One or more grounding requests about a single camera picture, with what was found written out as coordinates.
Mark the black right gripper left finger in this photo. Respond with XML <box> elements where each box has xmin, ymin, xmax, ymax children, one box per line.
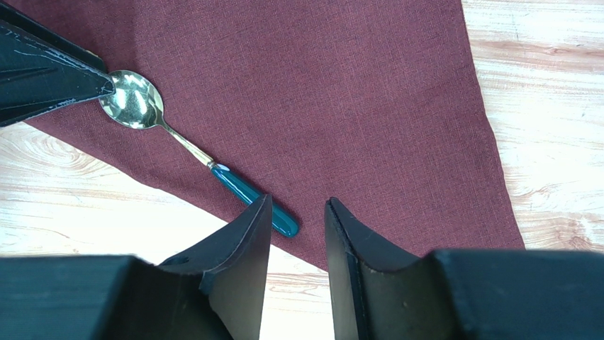
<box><xmin>1</xmin><ymin>195</ymin><xmax>272</xmax><ymax>339</ymax></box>

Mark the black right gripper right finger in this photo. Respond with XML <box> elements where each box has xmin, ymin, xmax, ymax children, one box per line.
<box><xmin>325</xmin><ymin>198</ymin><xmax>603</xmax><ymax>339</ymax></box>

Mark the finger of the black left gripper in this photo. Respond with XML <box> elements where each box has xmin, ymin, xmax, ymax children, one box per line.
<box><xmin>1</xmin><ymin>2</ymin><xmax>116</xmax><ymax>127</ymax></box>

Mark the gold spoon green handle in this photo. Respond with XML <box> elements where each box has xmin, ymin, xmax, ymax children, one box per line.
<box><xmin>98</xmin><ymin>69</ymin><xmax>301</xmax><ymax>239</ymax></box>

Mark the dark red cloth napkin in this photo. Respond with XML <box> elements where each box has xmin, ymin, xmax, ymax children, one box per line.
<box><xmin>13</xmin><ymin>1</ymin><xmax>524</xmax><ymax>268</ymax></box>

